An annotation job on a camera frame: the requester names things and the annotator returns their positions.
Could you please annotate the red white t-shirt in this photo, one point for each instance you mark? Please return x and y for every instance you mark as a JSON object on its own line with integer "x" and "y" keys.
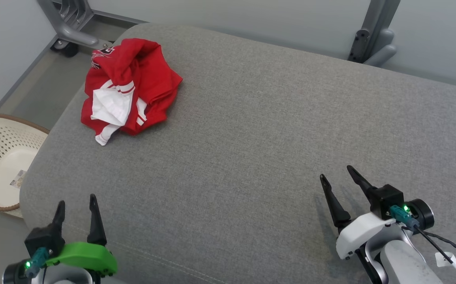
{"x": 149, "y": 79}

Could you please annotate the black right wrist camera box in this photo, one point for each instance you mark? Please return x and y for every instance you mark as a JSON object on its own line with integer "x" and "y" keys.
{"x": 385, "y": 199}

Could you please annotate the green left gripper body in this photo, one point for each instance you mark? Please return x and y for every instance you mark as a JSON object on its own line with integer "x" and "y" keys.
{"x": 85, "y": 256}

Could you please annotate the grey metal post with bracket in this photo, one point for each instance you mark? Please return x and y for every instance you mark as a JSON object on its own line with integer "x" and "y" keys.
{"x": 374, "y": 27}

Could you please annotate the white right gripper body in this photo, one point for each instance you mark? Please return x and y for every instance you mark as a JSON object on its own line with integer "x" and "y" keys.
{"x": 362, "y": 230}

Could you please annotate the teal left camera connector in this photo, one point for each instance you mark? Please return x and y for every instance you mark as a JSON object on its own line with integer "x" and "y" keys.
{"x": 37, "y": 258}

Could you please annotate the black caster wheel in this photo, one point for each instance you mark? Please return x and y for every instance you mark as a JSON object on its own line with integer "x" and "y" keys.
{"x": 66, "y": 48}

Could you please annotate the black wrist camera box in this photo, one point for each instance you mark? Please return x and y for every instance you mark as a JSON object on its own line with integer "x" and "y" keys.
{"x": 385, "y": 199}
{"x": 44, "y": 238}

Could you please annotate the teal camera connector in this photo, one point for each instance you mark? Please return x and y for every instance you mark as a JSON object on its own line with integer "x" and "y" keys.
{"x": 37, "y": 258}
{"x": 403, "y": 217}

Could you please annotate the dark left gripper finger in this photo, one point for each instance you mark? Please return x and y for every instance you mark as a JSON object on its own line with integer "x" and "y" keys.
{"x": 59, "y": 217}
{"x": 95, "y": 225}

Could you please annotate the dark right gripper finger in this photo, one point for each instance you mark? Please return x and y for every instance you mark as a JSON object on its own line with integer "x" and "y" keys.
{"x": 362, "y": 183}
{"x": 336, "y": 209}

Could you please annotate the teal right camera connector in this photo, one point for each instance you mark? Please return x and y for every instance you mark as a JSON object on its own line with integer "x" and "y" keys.
{"x": 403, "y": 217}

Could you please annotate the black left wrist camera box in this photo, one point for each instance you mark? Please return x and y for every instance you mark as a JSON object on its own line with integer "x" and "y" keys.
{"x": 44, "y": 238}

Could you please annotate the grey metal stand with foot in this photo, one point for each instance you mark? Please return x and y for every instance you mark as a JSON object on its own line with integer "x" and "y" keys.
{"x": 74, "y": 23}

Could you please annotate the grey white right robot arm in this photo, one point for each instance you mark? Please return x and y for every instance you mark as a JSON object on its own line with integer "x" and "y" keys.
{"x": 405, "y": 264}

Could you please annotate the small paper label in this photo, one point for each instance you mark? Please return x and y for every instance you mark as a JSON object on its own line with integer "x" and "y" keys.
{"x": 17, "y": 179}

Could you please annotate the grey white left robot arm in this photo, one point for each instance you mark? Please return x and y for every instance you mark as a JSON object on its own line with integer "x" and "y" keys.
{"x": 62, "y": 276}

